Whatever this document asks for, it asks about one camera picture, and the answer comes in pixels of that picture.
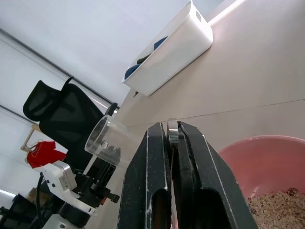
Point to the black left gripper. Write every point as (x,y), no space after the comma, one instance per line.
(95,188)

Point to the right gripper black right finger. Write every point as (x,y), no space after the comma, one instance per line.
(209,181)

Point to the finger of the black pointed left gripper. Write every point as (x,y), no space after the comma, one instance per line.
(112,108)

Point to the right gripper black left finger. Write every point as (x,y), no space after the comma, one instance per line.
(143,171)

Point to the clear plastic measuring cup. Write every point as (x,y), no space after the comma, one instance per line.
(119,140)

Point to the pink bowl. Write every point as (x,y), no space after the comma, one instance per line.
(259,162)

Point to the oatmeal flakes in bowl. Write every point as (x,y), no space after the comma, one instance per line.
(278,210)

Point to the blue cloth item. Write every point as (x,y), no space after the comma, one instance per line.
(160,43)
(132,70)

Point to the black mesh office chair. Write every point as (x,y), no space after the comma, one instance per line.
(64,114)

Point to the dark grey item in bin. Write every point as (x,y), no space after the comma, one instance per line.
(143,59)

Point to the red garment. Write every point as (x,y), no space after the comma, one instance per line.
(44,155)

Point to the white plastic storage bin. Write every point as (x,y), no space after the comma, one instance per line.
(171,62)

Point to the wooden hanger rack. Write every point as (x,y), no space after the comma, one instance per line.
(28,137)

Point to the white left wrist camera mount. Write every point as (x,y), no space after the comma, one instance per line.
(59,181)

